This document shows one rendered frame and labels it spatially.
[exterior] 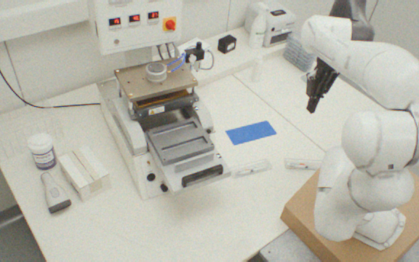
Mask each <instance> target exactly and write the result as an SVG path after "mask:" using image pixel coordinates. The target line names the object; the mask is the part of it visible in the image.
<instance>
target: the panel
mask: <svg viewBox="0 0 419 262"><path fill-rule="evenodd" d="M138 157H139V161H140V168H141V171H142V175H143V182H144V183H145V189H146V193H147V197H148V199H151V198H153V197H155V196H158V195H160V194H164V193H167V192H169V191H170V189H169V187H168V185H167V183H166V181H165V179H164V176H162V174H161V173H160V171H159V168H158V167H157V165H156V163H155V161H154V160H153V157H152V155H151V152H150V153H147V154H142V155H140V156H138ZM150 174H154V175H155V180H154V181H149V180H148V176H149V175H150ZM161 184H164V185H166V186H167V187H168V191H166V192H163V191H162V190H161V188H160V185H161Z"/></svg>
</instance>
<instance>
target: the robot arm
mask: <svg viewBox="0 0 419 262"><path fill-rule="evenodd" d="M366 6H367V0H335V1H334V3H333V5H332V8H331V10H330V13H329V16H328V17H326V16H320V15H314V16H312V17H311V18H309V19H308V20H306V21H305V22H304V24H303V26H302V30H301V32H300V43H301V45H302V46H303V48H304V50H305V51H306V52H307V53H308V54H315V55H317V58H316V62H317V65H316V67H315V69H314V71H312V72H311V73H309V72H308V73H307V74H306V76H307V84H306V94H307V96H309V99H308V105H307V107H306V109H307V110H308V112H309V113H310V114H312V113H314V112H315V110H316V108H317V106H318V104H319V101H320V99H321V98H322V99H323V97H324V96H323V94H327V93H328V91H329V90H330V89H331V87H332V86H333V84H334V83H335V80H336V79H337V77H338V75H339V74H342V75H344V76H346V77H348V78H349V79H350V80H352V81H353V82H355V84H357V85H359V86H360V87H361V88H362V89H363V90H364V91H365V92H366V93H368V94H369V95H372V96H373V97H374V99H376V101H377V102H378V103H379V104H381V105H382V106H384V107H386V108H389V109H390V111H370V110H363V111H356V112H353V113H352V114H351V115H350V116H349V117H348V119H347V121H346V122H345V123H344V125H343V128H342V133H341V145H337V146H333V147H330V148H329V149H327V150H326V152H325V155H324V158H323V161H322V164H321V169H320V175H319V185H318V189H317V195H316V204H315V209H314V221H315V230H316V232H317V233H318V234H319V235H321V236H322V237H324V238H325V239H328V240H332V241H336V242H342V241H343V240H345V239H349V238H351V237H355V238H356V239H358V240H359V241H361V242H363V243H365V244H368V245H369V246H371V247H373V248H375V249H377V250H383V249H386V248H387V247H390V246H392V245H393V244H394V243H395V241H396V240H397V239H398V238H399V236H400V235H401V233H402V232H403V230H404V225H405V221H406V217H405V216H404V215H403V214H402V213H401V212H399V211H398V210H397V207H400V206H401V205H403V204H405V203H407V202H408V201H410V200H411V198H412V195H413V194H414V192H415V179H414V178H413V176H412V175H411V173H410V172H409V170H408V169H407V167H409V168H419V60H417V59H416V58H415V57H414V55H412V54H411V53H410V52H409V51H406V50H405V49H402V48H401V47H399V46H396V45H392V44H389V43H383V42H373V40H374V35H375V32H374V28H373V27H372V25H371V24H370V22H369V21H368V20H367V16H366Z"/></svg>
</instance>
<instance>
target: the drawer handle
mask: <svg viewBox="0 0 419 262"><path fill-rule="evenodd" d="M217 172H218V173H219V174H220V175H221V174H223V166H222V164H218V165H215V166H213V167H210V168H207V169H205V170H200V171H198V172H194V173H191V174H189V175H185V176H183V177H182V179H181V185H182V187H183V188H185V187H187V184H188V183H191V182H194V181H196V180H200V179H201V178H204V177H207V176H209V175H213V174H215V173H217Z"/></svg>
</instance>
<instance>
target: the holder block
mask: <svg viewBox="0 0 419 262"><path fill-rule="evenodd" d="M146 132H147V137H148V139H149V140H150V142H151V145H152V146H153V148H154V150H155V152H156V154H157V155H158V157H159V160H160V162H161V164H162V165H164V166H167V165H169V164H173V163H176V162H179V161H182V160H185V159H189V158H192V156H196V155H199V154H203V153H206V152H208V151H212V150H215V145H214V143H213V142H212V141H211V139H210V137H209V136H208V134H207V132H206V131H205V130H204V129H203V128H202V126H201V125H200V123H199V122H198V120H197V119H196V117H193V118H190V119H185V120H182V121H179V122H174V123H171V124H166V125H164V126H160V127H155V128H153V129H149V130H146Z"/></svg>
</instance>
